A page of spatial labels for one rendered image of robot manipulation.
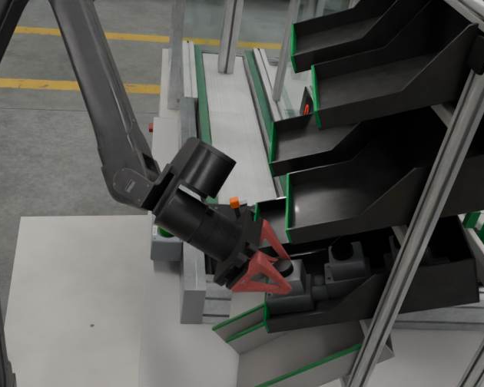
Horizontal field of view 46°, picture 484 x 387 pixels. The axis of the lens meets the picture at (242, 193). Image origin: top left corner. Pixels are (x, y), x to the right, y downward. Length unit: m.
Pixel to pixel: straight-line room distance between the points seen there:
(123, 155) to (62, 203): 2.24
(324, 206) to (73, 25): 0.44
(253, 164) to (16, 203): 1.62
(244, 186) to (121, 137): 0.83
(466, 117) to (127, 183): 0.42
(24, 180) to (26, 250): 1.78
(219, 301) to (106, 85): 0.56
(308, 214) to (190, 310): 0.54
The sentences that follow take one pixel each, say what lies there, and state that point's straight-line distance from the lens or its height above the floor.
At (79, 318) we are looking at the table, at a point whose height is 0.86.
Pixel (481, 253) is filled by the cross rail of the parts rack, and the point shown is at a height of 1.31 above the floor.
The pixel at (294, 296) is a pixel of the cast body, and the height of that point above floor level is 1.24.
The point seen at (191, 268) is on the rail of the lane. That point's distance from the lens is 1.23.
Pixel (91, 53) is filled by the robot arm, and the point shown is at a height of 1.46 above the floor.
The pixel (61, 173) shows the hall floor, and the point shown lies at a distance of 3.23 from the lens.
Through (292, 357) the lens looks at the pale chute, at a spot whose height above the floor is 1.07.
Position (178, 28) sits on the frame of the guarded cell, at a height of 1.15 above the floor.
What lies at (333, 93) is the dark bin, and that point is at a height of 1.52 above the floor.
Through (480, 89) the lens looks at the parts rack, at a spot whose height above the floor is 1.59.
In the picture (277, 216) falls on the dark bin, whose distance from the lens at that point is 0.99.
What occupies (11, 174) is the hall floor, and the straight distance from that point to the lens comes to 3.24.
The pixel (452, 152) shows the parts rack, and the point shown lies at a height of 1.52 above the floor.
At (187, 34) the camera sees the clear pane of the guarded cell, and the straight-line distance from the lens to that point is 2.48.
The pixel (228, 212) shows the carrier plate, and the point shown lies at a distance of 1.38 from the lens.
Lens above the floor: 1.78
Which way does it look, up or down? 34 degrees down
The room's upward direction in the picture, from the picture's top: 10 degrees clockwise
